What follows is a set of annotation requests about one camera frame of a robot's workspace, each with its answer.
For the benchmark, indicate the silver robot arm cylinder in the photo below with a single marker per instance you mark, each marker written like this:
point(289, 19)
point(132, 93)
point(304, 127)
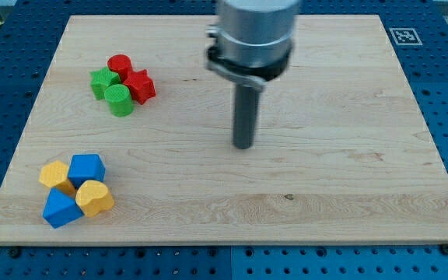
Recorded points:
point(252, 40)

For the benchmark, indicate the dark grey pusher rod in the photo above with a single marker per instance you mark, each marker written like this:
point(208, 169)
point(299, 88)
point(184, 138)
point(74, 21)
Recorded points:
point(245, 114)

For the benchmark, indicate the red star block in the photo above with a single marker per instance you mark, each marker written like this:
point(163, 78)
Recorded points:
point(140, 85)

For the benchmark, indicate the green cylinder block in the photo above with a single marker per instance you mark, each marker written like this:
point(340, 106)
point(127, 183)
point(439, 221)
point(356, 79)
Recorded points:
point(119, 100)

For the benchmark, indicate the light wooden board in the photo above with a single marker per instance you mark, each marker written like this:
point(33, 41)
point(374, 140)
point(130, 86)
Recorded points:
point(342, 154)

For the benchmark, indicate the red cylinder block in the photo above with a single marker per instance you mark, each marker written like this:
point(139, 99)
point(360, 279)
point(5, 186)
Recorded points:
point(121, 64)

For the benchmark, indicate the green star block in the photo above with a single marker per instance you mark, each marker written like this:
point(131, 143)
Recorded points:
point(101, 79)

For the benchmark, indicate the blue pentagon block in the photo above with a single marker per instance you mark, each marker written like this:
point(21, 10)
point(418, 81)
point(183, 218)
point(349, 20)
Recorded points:
point(85, 167)

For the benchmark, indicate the yellow heart block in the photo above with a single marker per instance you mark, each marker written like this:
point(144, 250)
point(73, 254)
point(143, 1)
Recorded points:
point(94, 197)

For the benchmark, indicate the yellow hexagon block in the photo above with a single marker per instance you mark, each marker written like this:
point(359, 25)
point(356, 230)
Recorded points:
point(55, 175)

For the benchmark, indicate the blue triangle block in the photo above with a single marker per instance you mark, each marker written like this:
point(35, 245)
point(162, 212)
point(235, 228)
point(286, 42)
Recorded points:
point(60, 209)

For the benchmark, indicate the white fiducial marker tag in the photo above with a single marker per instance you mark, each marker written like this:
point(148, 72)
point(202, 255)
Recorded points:
point(404, 36)

